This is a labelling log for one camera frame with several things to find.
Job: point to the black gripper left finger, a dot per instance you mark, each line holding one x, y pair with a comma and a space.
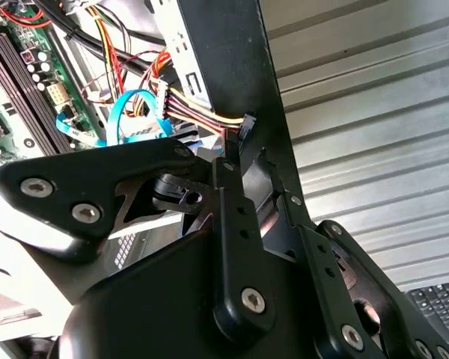
97, 168

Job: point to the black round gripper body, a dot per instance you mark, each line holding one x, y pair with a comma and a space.
153, 306

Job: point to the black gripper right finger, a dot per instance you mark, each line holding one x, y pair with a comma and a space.
323, 269

